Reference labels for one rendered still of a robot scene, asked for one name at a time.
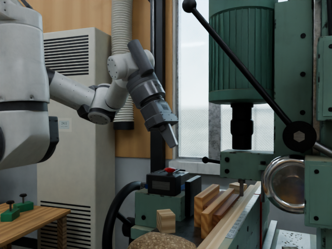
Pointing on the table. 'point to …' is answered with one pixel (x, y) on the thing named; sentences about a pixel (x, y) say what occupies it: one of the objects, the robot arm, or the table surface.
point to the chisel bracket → (243, 164)
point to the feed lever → (299, 145)
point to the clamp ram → (196, 185)
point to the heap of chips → (160, 242)
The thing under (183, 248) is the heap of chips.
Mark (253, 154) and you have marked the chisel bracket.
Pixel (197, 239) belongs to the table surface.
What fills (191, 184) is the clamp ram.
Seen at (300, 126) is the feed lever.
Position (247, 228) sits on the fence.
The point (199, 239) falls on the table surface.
